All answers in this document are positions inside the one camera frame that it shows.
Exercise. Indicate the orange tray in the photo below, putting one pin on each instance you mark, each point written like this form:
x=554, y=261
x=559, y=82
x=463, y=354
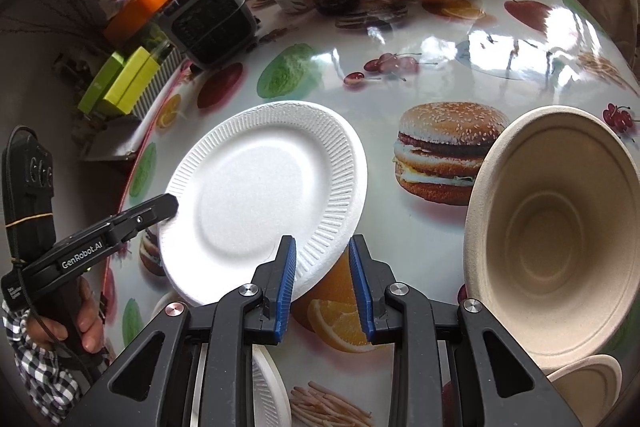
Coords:
x=130, y=19

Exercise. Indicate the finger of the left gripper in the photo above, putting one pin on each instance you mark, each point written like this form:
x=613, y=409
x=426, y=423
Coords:
x=134, y=220

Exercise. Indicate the black camera box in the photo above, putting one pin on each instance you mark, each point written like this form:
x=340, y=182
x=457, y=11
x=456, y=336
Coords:
x=27, y=192

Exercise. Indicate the striped box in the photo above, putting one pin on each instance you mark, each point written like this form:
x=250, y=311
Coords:
x=157, y=83

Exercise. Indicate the beige pulp bowl large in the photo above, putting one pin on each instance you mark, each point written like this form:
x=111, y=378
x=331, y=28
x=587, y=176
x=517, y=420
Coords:
x=551, y=237

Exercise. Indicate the black small heater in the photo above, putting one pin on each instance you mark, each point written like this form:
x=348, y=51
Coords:
x=208, y=31

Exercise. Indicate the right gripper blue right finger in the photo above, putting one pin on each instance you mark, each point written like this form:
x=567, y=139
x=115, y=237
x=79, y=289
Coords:
x=370, y=278

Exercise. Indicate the person left hand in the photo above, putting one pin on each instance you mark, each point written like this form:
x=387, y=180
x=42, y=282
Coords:
x=71, y=310

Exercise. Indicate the fruit print tablecloth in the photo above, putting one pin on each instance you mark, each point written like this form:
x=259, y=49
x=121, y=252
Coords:
x=512, y=55

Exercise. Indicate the white paper plate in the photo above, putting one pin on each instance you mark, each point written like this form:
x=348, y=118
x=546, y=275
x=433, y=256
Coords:
x=269, y=393
x=283, y=168

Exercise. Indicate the yellow green box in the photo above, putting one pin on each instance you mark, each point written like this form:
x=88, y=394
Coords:
x=126, y=89

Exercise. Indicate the checkered sleeve forearm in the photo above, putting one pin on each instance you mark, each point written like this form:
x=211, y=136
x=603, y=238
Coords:
x=53, y=389

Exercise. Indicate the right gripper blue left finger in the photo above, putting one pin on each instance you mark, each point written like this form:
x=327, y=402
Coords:
x=275, y=279

